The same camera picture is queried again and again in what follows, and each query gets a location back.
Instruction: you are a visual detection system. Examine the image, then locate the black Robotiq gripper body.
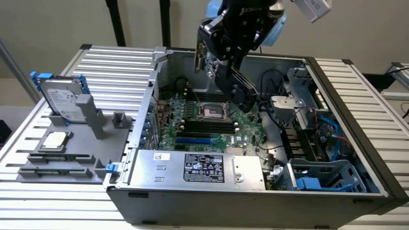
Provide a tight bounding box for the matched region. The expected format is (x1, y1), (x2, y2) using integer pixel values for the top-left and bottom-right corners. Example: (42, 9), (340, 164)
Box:
(220, 0), (277, 53)

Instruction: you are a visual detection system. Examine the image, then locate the black graphics card with fan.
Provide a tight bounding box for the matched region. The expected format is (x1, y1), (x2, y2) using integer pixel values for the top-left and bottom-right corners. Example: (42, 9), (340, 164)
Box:
(193, 20), (259, 114)

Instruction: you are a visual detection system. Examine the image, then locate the black RAM slot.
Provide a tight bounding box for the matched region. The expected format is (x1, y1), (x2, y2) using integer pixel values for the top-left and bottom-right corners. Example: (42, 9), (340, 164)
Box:
(184, 130), (239, 135)
(185, 126), (239, 132)
(187, 119), (239, 125)
(185, 123), (239, 128)

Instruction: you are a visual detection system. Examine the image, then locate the blue expansion slot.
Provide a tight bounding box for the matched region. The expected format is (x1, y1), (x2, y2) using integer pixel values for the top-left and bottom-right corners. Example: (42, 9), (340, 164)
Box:
(175, 138), (213, 145)

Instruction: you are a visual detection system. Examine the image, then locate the black stand pole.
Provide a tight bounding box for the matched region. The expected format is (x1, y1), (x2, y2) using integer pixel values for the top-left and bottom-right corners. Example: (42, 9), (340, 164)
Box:
(159, 0), (174, 47)
(108, 0), (126, 47)

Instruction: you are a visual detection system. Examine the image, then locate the metal drive cage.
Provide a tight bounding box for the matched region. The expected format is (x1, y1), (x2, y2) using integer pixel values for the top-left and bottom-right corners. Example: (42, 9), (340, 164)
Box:
(284, 68), (331, 130)

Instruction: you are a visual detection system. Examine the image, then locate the green motherboard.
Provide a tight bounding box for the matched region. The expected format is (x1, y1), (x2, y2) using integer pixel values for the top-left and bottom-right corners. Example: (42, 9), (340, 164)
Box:
(156, 92), (288, 166)

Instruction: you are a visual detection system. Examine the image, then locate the silver power supply unit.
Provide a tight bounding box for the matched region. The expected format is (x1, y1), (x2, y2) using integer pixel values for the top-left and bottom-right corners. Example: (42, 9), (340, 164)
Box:
(130, 149), (268, 191)

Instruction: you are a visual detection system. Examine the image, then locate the hard disk in blue carrier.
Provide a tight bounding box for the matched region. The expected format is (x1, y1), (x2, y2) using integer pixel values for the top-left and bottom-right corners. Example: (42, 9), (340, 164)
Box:
(31, 71), (92, 127)

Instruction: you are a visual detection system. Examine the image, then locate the black open PC case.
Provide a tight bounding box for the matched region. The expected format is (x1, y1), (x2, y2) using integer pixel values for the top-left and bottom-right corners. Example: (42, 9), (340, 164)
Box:
(102, 46), (409, 226)

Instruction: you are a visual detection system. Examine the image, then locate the grey plastic parts rack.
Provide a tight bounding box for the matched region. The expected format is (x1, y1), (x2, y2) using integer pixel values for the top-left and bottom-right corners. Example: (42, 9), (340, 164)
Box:
(18, 93), (135, 185)

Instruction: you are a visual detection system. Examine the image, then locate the silver CPU chip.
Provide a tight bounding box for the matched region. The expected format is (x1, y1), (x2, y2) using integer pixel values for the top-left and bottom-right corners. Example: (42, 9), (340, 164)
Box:
(43, 131), (70, 148)

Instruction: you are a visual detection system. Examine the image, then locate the green RAM stick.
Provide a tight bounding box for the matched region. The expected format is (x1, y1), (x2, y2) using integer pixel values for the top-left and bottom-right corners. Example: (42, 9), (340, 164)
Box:
(19, 169), (87, 175)
(28, 155), (92, 161)

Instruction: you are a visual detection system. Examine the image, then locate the black power cable loop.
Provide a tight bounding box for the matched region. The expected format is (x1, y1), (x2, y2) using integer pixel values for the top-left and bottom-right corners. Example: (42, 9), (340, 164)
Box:
(260, 69), (285, 98)

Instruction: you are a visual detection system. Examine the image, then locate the short black cable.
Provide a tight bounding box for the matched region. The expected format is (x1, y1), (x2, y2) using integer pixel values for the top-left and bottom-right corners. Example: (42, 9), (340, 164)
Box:
(174, 76), (189, 93)

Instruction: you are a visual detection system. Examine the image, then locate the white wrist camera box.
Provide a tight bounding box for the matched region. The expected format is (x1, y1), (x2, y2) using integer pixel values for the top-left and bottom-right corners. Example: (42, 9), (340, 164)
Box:
(292, 0), (333, 24)

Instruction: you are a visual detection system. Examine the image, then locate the CPU socket with metal frame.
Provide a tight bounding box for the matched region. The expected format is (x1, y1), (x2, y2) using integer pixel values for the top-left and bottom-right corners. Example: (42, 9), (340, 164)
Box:
(197, 102), (233, 120)

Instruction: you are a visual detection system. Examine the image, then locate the blue data wire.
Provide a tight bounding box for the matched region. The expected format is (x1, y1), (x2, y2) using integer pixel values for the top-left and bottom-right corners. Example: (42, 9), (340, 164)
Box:
(316, 115), (340, 146)

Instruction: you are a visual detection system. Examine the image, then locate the red wire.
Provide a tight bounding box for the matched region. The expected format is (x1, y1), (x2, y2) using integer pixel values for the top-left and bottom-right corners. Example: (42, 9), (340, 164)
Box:
(335, 135), (353, 150)

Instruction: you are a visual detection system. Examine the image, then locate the blue disk carrier handle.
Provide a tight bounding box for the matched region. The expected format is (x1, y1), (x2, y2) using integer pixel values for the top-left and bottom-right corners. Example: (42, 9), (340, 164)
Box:
(296, 177), (323, 191)

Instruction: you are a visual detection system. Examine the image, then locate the aluminium frame post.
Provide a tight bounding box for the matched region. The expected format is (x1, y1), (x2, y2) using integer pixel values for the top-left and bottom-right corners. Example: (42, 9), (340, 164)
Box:
(0, 39), (42, 105)

